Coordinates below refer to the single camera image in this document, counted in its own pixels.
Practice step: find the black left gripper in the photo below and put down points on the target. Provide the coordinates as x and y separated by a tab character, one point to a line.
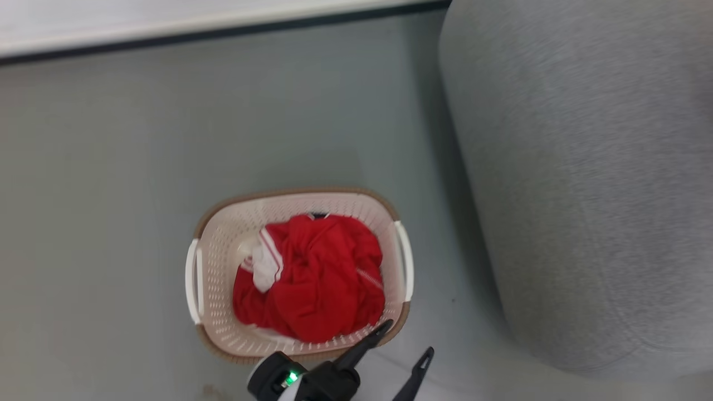
326	384

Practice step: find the white perforated plastic laundry basket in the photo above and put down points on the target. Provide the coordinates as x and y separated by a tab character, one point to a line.
220	262

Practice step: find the red garment with white stripes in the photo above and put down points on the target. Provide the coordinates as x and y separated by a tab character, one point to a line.
323	278

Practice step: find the white cloth piece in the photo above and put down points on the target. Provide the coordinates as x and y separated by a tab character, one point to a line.
265	272

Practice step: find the grey fabric sofa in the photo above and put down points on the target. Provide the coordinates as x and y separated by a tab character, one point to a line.
585	184

